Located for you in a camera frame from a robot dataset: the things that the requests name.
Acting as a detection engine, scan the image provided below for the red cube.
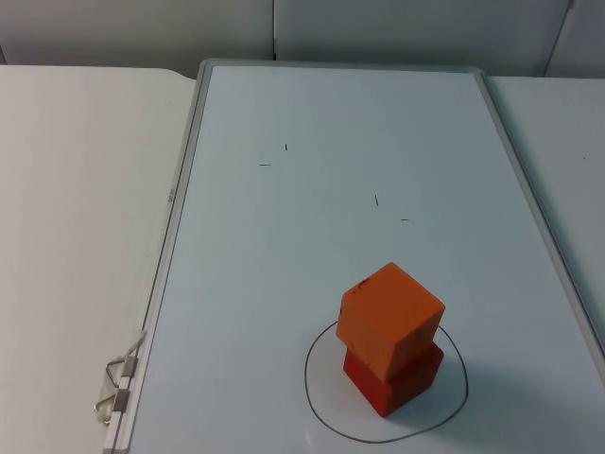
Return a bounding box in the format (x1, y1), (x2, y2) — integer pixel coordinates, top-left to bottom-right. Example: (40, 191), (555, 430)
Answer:
(341, 342), (445, 418)

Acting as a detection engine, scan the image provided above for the orange cube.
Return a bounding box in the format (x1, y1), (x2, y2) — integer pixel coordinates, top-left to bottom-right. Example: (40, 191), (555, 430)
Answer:
(336, 262), (447, 383)

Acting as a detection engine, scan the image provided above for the silver binder clip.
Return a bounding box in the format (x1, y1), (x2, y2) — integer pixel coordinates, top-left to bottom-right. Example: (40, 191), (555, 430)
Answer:
(105, 329), (148, 382)
(93, 388), (131, 425)

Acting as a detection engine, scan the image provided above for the grey-framed whiteboard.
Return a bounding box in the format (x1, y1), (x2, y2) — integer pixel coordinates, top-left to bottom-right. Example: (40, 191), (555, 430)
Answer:
(101, 58), (605, 454)

